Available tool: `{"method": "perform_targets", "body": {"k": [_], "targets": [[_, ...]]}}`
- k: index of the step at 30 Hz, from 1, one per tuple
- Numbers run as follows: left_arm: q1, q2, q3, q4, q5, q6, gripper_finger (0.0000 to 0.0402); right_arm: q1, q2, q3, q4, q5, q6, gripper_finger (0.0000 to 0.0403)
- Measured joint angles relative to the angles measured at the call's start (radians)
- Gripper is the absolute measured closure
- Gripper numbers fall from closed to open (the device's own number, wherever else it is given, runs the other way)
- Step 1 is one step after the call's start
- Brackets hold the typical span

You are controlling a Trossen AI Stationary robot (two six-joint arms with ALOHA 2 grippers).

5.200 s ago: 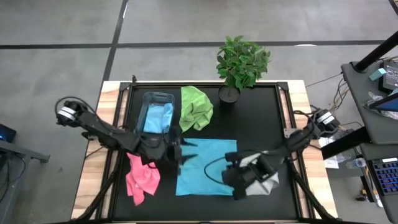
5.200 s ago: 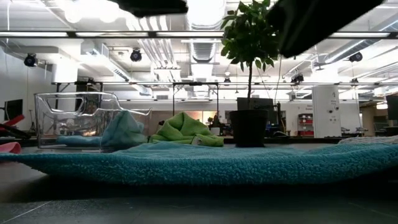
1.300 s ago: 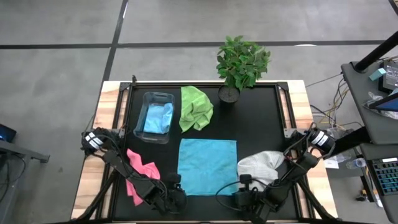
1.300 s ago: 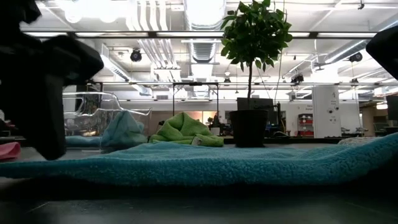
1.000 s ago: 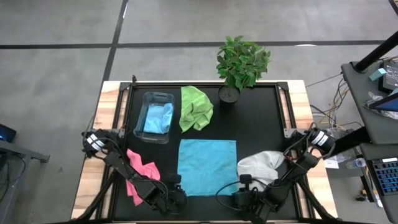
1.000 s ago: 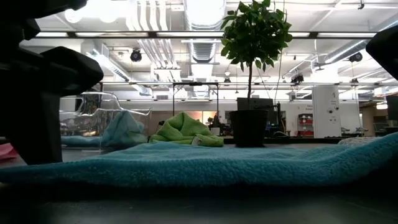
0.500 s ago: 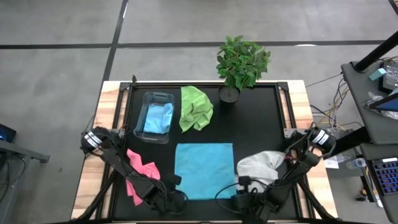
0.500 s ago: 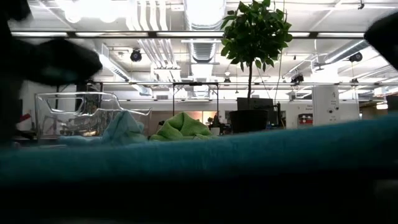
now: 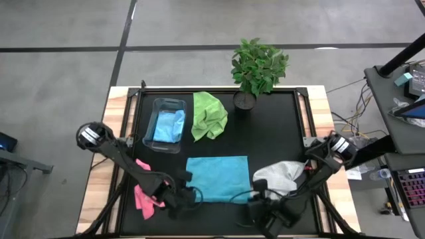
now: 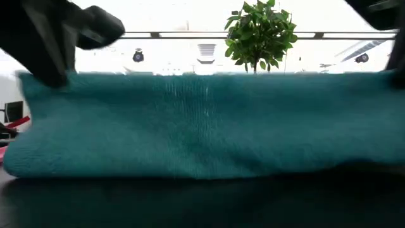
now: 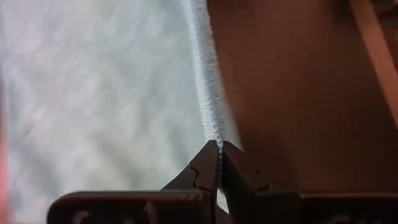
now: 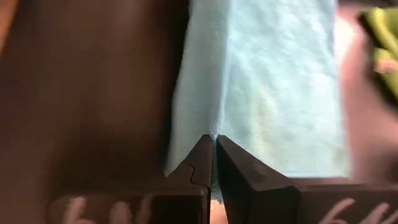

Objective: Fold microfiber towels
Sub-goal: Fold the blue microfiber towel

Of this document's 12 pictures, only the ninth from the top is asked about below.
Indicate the clear plastic water bottle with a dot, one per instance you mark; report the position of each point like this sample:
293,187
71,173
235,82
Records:
381,174

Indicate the white paper sheet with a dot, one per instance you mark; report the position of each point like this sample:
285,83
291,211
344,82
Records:
354,173

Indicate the black device with blue light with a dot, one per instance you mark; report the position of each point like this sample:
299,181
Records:
6,142

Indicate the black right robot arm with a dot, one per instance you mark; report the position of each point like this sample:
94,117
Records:
318,176

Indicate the backlit keyboard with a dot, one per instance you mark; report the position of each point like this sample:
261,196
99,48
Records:
413,187

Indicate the teal microfiber towel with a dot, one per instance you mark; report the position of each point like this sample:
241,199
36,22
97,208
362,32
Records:
219,179

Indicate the grey side desk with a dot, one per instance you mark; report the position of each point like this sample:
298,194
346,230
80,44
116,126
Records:
382,109

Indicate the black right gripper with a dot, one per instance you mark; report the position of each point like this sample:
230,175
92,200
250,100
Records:
270,215

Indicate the light blue microfiber towel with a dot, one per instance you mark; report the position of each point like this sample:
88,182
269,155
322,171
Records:
169,127

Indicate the grey keyboard desk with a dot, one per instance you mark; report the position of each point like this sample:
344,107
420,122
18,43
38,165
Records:
418,222

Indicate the white waffle-weave towel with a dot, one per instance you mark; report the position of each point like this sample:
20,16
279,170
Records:
282,174

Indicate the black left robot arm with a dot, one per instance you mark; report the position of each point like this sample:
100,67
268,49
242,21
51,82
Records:
133,166

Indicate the tablet with blue screen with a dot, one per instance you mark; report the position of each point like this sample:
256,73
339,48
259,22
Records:
415,112

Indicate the black pole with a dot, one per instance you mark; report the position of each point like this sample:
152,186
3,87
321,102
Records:
401,56

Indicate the small teal box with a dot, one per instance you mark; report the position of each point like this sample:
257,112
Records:
403,79

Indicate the small red clip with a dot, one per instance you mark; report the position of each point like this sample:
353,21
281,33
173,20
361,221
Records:
308,168

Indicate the clear plastic bag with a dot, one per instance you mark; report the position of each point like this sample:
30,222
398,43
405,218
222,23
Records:
396,106

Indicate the green microfiber towel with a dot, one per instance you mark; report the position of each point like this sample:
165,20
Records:
209,114

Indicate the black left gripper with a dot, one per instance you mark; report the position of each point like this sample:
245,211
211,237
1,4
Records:
181,197

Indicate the pink microfiber towel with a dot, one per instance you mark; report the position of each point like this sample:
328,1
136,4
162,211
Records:
144,204

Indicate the potted artificial green plant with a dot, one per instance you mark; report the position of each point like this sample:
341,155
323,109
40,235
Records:
257,66

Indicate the black aluminium table frame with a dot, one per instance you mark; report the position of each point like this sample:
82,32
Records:
216,89

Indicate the black device box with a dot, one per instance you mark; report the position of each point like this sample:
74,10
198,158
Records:
416,83

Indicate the black stand foot bar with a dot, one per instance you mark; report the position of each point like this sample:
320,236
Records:
372,151

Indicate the grey desk with legs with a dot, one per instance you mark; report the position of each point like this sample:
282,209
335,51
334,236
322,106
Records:
20,162

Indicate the clear plastic bin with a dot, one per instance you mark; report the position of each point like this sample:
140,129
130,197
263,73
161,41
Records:
147,132

